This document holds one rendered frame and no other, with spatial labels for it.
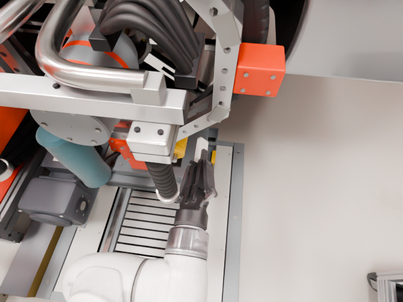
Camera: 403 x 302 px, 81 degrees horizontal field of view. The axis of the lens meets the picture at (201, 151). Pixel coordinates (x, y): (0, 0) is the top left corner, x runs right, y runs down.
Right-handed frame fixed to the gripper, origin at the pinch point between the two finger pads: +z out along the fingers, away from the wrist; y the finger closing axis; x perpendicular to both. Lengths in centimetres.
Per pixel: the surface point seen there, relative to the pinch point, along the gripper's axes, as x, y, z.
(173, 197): 11.0, 6.9, -17.7
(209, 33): -36, -54, 148
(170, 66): 16.9, 3.1, 14.7
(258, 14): 14.8, 27.2, 12.4
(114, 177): -5, -65, 9
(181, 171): -21.7, -36.7, 12.5
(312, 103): -90, -1, 81
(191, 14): 17.8, 8.8, 29.8
